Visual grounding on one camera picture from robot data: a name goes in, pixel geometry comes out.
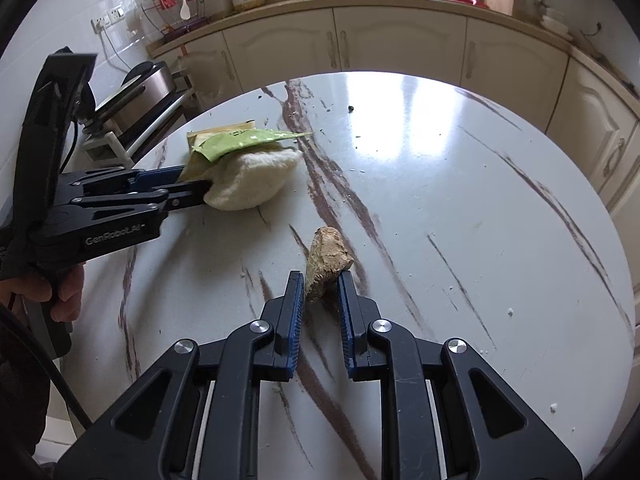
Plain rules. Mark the wall power outlet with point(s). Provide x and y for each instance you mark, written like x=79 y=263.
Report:
x=107 y=19

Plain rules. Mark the white plastic spoon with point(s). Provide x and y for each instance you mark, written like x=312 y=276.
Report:
x=185 y=10

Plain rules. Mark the tan paper packet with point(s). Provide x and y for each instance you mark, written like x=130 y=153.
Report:
x=220 y=127

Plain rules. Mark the white rolling shelf cart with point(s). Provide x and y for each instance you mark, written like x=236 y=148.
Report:
x=107 y=147

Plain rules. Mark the steel electric griddle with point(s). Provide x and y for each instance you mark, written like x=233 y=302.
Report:
x=145 y=90

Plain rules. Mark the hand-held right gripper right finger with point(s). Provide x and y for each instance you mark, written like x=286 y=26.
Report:
x=345 y=320

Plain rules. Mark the brown dried lump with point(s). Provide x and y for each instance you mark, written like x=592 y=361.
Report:
x=325 y=260

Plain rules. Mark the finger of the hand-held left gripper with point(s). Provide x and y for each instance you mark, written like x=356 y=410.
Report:
x=185 y=196
x=157 y=176

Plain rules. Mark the cream kitchen cabinets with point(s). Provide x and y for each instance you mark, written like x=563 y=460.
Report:
x=400 y=45

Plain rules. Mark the person's left hand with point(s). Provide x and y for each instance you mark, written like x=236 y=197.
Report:
x=70 y=295

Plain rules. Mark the white cloth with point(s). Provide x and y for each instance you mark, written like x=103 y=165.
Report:
x=250 y=180

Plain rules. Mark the green packet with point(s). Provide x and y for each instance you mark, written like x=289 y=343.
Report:
x=235 y=142

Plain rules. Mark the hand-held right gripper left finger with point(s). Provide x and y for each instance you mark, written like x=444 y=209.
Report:
x=295 y=320

